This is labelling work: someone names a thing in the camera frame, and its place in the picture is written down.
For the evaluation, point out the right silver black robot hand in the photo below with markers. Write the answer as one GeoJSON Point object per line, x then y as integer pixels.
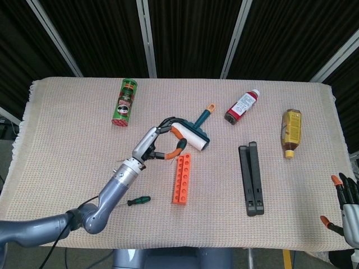
{"type": "Point", "coordinates": [352, 221]}

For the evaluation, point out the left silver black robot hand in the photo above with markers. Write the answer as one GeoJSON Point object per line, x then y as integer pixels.
{"type": "Point", "coordinates": [146, 143]}

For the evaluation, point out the green black striped screwdriver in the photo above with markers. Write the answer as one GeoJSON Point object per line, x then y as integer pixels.
{"type": "Point", "coordinates": [138, 200]}

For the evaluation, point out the orange screwdriver holder block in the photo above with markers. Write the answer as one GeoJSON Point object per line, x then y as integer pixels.
{"type": "Point", "coordinates": [177, 196]}

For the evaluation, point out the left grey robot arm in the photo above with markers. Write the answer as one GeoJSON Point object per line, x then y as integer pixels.
{"type": "Point", "coordinates": [112, 193]}

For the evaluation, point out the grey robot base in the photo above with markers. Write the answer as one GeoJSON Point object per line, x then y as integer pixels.
{"type": "Point", "coordinates": [168, 260]}

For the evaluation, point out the black rectangular bars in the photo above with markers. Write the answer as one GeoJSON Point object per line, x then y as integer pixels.
{"type": "Point", "coordinates": [252, 179]}

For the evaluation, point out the green Pringles can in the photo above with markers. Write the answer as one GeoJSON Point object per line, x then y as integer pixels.
{"type": "Point", "coordinates": [124, 103]}

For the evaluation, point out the teal lint roller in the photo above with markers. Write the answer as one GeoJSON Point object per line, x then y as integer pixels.
{"type": "Point", "coordinates": [196, 140]}

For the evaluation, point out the beige woven table cloth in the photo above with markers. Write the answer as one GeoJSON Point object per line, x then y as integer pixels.
{"type": "Point", "coordinates": [70, 126]}

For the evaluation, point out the red juice bottle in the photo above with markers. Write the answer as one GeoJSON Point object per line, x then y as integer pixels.
{"type": "Point", "coordinates": [241, 107]}

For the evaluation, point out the brown tea bottle yellow label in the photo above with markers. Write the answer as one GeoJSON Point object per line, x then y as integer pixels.
{"type": "Point", "coordinates": [291, 131]}

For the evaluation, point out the white table leg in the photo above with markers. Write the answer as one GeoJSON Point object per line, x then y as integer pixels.
{"type": "Point", "coordinates": [250, 260]}

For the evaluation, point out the white partition post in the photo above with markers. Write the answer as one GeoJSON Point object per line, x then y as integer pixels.
{"type": "Point", "coordinates": [146, 39]}
{"type": "Point", "coordinates": [336, 59]}
{"type": "Point", "coordinates": [8, 115]}
{"type": "Point", "coordinates": [234, 39]}
{"type": "Point", "coordinates": [55, 39]}

